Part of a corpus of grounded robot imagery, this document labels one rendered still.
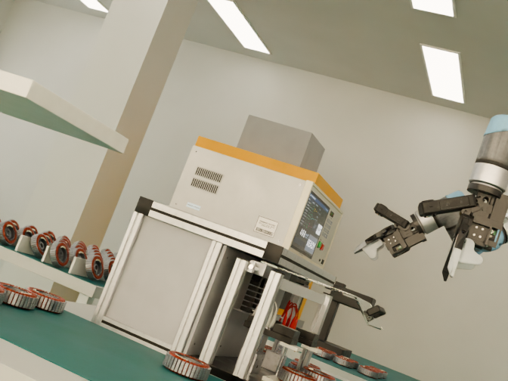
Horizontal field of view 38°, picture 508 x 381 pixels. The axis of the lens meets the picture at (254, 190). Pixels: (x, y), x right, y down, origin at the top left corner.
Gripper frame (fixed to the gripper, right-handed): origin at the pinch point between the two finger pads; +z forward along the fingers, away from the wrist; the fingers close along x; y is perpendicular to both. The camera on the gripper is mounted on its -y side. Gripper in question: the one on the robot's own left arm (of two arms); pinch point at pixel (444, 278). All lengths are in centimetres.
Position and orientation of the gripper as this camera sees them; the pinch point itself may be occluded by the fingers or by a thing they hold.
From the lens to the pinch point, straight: 154.0
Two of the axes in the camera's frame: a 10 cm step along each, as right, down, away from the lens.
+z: -3.5, 9.3, -1.1
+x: 1.6, 1.7, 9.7
